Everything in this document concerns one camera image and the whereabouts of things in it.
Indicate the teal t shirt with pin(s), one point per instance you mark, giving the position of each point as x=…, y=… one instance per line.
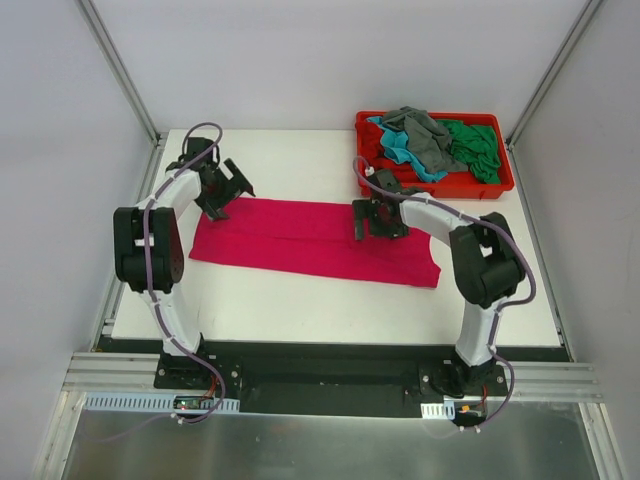
x=395, y=147

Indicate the red plastic bin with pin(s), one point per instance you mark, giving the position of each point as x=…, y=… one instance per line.
x=462, y=185

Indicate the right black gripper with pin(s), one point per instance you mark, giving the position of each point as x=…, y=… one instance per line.
x=369, y=220

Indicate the magenta t shirt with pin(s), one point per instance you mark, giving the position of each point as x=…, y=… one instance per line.
x=312, y=238

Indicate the left white cable duct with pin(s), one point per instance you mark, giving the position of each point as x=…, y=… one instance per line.
x=158, y=403

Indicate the white cable duct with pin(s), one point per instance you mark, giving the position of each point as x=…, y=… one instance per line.
x=444, y=410
x=158, y=403

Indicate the aluminium frame post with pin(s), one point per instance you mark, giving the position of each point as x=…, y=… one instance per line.
x=116, y=64
x=576, y=32

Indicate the right aluminium frame post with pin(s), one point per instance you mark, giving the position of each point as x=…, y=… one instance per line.
x=576, y=32

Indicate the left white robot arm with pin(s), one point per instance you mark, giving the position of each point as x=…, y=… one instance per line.
x=148, y=252

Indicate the grey t shirt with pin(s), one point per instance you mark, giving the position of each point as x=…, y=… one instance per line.
x=427, y=139

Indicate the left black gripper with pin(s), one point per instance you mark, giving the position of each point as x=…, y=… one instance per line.
x=228, y=191

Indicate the green t shirt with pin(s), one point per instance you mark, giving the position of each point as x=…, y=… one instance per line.
x=475, y=146

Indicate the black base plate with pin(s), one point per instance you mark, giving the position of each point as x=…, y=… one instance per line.
x=388, y=381

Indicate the right white cable duct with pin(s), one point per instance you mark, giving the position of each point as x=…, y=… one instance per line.
x=444, y=410

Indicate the left aluminium frame post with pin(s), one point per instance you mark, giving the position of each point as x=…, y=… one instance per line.
x=116, y=64

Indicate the red t shirt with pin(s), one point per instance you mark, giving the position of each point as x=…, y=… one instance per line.
x=369, y=147

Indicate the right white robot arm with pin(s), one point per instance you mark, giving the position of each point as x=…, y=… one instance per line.
x=487, y=264

